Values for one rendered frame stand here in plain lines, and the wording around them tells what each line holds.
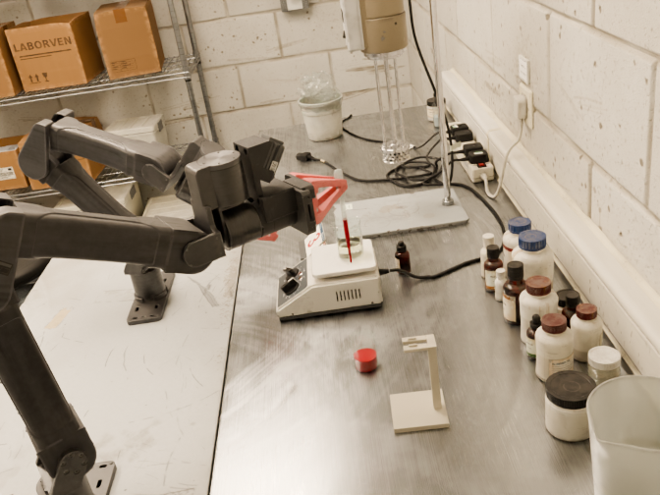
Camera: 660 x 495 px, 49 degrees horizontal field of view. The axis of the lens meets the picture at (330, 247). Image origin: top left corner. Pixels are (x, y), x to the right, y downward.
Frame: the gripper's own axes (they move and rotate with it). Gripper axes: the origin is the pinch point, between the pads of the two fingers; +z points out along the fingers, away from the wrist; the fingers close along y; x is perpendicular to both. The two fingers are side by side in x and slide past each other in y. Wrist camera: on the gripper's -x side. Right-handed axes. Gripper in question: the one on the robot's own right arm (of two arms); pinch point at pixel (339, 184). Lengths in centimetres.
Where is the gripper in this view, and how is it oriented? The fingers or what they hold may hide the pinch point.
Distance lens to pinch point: 106.6
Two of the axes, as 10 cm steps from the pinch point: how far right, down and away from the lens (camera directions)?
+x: 1.5, 8.8, 4.5
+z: 8.2, -3.6, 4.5
